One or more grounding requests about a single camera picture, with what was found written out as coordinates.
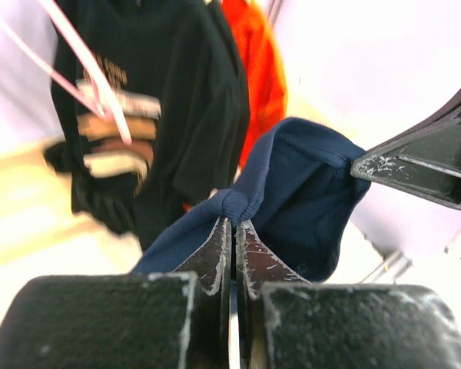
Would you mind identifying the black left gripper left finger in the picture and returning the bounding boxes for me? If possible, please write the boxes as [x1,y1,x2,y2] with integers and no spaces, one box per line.
[0,219,231,368]

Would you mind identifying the orange t shirt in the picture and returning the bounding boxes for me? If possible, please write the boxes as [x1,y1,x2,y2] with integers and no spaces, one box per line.
[182,0,289,212]

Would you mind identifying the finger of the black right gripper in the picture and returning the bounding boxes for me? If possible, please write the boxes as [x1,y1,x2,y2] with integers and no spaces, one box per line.
[350,89,461,210]

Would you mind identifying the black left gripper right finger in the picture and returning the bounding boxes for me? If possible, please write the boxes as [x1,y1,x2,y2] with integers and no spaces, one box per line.
[236,221,461,368]

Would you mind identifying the navy blue t shirt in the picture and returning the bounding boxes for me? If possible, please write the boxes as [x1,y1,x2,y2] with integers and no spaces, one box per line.
[134,118,370,282]

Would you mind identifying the black printed t shirt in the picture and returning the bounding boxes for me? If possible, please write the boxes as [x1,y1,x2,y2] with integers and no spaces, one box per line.
[51,1,250,249]

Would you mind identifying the pink hanger in middle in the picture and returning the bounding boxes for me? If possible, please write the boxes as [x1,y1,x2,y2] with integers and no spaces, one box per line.
[0,0,134,146]

